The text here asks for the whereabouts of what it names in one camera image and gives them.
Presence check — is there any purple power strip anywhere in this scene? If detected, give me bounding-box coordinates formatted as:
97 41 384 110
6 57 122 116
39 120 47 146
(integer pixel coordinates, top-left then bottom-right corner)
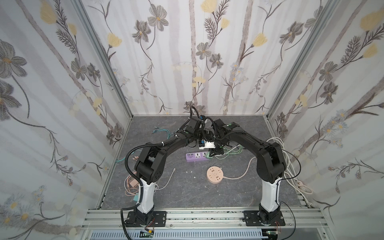
186 151 209 163

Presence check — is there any pink round power strip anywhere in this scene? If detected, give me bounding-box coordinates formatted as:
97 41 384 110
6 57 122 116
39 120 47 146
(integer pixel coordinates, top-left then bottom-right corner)
207 166 224 184

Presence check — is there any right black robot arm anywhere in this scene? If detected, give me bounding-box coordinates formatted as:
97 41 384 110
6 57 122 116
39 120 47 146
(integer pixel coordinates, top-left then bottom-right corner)
212 119 287 226

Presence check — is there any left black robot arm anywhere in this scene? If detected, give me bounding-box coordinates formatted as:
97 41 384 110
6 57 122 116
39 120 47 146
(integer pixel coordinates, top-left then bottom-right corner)
121 106 205 226

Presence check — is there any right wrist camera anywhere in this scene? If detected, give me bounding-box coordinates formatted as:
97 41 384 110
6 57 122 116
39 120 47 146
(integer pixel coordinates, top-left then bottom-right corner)
199 140 216 150

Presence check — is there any teal multi-head charging cable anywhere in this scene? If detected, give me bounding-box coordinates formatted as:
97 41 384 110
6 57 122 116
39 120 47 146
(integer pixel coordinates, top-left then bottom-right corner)
115 127 181 164

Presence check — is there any white charging cable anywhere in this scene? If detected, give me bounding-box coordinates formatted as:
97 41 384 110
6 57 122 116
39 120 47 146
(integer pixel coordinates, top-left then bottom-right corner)
154 167 178 191

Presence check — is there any pink charging cable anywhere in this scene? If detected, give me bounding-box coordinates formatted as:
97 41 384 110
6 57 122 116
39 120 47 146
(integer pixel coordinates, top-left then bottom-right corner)
123 172 142 196

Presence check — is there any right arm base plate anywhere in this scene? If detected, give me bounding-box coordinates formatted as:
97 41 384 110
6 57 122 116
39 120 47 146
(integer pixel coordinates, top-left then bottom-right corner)
243 209 286 227

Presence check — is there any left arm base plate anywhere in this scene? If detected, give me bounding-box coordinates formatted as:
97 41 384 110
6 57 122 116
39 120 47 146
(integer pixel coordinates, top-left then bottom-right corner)
123 211 167 228

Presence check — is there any white power cords bundle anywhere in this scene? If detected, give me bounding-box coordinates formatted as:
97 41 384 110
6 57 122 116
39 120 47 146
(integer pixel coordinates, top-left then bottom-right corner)
223 136 314 208

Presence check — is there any aluminium mounting rail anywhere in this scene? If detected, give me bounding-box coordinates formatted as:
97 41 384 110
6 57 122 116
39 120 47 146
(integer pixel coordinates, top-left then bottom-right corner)
81 206 329 231

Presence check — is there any white slotted cable duct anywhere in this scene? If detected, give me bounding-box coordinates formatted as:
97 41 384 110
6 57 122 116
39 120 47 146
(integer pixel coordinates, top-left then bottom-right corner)
89 229 268 240

